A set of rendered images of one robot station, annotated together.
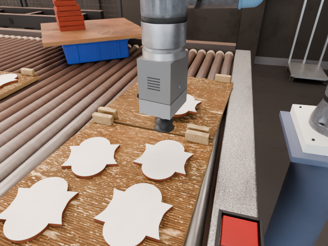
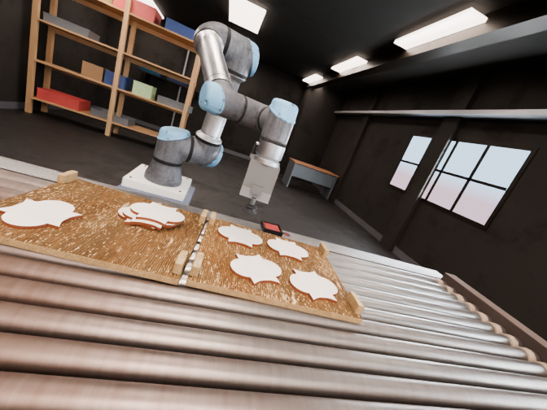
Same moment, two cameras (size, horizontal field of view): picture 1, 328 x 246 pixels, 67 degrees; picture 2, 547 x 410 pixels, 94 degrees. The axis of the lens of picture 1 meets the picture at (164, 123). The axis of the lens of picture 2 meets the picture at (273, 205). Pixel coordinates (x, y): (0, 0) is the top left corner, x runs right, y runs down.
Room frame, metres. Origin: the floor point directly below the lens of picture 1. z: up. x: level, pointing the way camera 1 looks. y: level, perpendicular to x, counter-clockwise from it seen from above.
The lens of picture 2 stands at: (0.75, 0.64, 1.27)
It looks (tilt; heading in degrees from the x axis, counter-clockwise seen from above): 16 degrees down; 239
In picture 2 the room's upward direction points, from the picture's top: 20 degrees clockwise
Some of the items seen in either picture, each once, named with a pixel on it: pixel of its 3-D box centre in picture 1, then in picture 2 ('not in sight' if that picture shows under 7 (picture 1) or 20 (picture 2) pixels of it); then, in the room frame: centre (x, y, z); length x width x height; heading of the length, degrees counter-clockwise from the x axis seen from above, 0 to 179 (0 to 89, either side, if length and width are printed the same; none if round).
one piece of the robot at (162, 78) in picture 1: (158, 77); (259, 178); (0.44, 0.01, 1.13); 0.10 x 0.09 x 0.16; 65
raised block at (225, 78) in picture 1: (222, 78); (67, 176); (0.89, -0.23, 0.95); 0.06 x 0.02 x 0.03; 69
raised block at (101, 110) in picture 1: (107, 112); (181, 261); (0.62, 0.16, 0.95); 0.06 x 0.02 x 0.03; 69
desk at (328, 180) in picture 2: not in sight; (308, 178); (-3.54, -5.07, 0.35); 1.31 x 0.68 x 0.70; 165
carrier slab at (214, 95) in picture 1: (173, 98); (115, 220); (0.76, -0.03, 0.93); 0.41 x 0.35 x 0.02; 159
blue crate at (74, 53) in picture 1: (92, 43); not in sight; (1.33, 0.38, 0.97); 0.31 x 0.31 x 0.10; 24
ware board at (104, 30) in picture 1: (92, 29); not in sight; (1.40, 0.39, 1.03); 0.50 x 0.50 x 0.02; 24
